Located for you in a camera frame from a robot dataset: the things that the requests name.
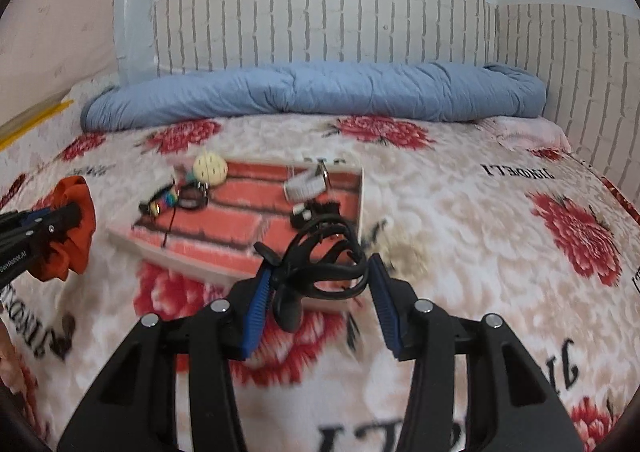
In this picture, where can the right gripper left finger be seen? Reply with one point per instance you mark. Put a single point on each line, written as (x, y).
(131, 405)

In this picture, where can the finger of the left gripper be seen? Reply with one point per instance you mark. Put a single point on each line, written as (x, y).
(17, 219)
(51, 228)

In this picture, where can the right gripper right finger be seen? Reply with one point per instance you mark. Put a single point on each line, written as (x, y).
(511, 404)

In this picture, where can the orange fabric scrunchie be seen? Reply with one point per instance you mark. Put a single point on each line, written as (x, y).
(69, 250)

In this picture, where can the rainbow rhinestone hair clip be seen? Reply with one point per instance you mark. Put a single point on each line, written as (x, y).
(163, 199)

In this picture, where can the cream flower claw clip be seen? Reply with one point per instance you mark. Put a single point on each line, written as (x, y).
(403, 256)

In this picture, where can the black lace scrunchie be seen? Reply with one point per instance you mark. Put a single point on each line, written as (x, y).
(303, 213)

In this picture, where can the brick pattern jewelry tray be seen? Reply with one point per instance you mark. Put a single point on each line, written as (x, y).
(189, 257)

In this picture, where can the person left hand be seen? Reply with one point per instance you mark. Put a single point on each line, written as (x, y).
(10, 368)

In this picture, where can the yellow strip at bedside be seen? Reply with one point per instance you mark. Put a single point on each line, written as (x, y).
(31, 119)

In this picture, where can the cream pineapple plush clip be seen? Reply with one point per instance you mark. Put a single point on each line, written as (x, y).
(209, 168)

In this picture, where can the floral red bed blanket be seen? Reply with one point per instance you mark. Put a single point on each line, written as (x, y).
(514, 223)

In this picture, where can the clear plastic sheet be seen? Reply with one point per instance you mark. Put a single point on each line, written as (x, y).
(134, 38)

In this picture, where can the blue rolled quilt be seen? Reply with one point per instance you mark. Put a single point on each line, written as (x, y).
(429, 91)

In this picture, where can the brick pattern headboard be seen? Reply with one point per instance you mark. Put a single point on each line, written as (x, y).
(587, 57)

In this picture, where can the white strap wristwatch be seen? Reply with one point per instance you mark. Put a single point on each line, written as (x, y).
(307, 185)

